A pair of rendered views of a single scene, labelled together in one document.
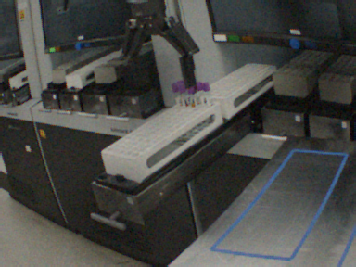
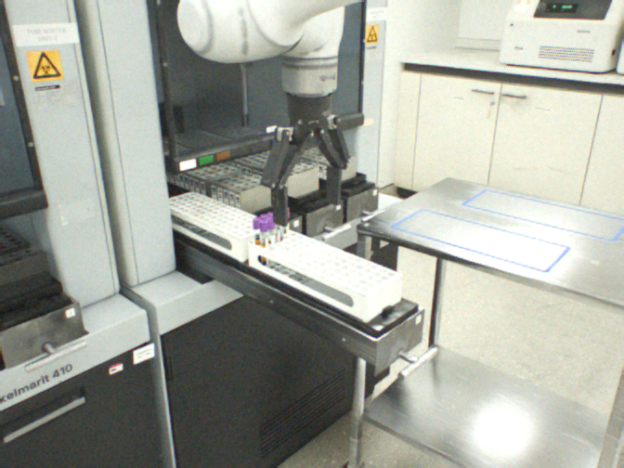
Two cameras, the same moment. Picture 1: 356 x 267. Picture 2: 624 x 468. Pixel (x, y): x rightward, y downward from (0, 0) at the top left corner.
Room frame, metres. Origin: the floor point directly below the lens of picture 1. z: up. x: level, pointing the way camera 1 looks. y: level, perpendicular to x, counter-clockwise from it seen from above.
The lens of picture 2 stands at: (0.99, 0.96, 1.32)
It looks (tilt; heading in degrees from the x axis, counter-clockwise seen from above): 24 degrees down; 272
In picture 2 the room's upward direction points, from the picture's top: straight up
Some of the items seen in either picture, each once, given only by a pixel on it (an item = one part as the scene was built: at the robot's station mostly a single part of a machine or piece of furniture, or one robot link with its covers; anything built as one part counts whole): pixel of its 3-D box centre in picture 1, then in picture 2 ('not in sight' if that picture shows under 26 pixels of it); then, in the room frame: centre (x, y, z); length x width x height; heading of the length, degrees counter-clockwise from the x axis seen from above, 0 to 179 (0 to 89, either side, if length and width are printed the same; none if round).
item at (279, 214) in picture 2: (138, 70); (279, 205); (1.06, 0.06, 0.98); 0.03 x 0.01 x 0.07; 138
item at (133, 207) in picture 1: (206, 135); (271, 274); (1.09, -0.06, 0.78); 0.73 x 0.14 x 0.09; 138
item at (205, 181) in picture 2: (307, 71); (221, 184); (1.25, -0.41, 0.85); 0.12 x 0.02 x 0.06; 48
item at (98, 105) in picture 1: (153, 69); not in sight; (1.80, 0.04, 0.78); 0.73 x 0.14 x 0.09; 138
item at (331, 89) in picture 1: (336, 90); (301, 182); (1.05, -0.44, 0.85); 0.12 x 0.02 x 0.06; 47
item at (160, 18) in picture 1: (150, 17); (308, 120); (1.02, 0.01, 1.11); 0.08 x 0.07 x 0.09; 48
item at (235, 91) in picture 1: (241, 89); (214, 226); (1.23, -0.19, 0.83); 0.30 x 0.10 x 0.06; 138
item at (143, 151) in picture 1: (166, 138); (320, 272); (0.99, 0.03, 0.83); 0.30 x 0.10 x 0.06; 138
